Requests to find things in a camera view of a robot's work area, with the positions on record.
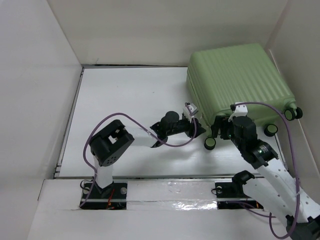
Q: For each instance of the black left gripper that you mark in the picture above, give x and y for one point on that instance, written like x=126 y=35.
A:
x=190 y=130

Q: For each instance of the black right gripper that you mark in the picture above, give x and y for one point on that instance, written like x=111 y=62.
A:
x=220 y=121

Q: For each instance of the green hard-shell suitcase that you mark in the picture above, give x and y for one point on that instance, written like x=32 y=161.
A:
x=220 y=77

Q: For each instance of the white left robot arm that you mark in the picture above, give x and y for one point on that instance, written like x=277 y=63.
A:
x=112 y=141

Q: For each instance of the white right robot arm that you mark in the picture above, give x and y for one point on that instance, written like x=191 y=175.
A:
x=282 y=197

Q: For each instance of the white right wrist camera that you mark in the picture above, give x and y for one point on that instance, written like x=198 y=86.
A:
x=239 y=109

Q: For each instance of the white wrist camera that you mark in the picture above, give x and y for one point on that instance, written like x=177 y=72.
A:
x=239 y=109
x=189 y=111

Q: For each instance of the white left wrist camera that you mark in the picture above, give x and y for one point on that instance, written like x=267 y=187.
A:
x=189 y=111

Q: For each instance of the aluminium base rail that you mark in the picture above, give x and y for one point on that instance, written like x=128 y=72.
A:
x=141 y=195

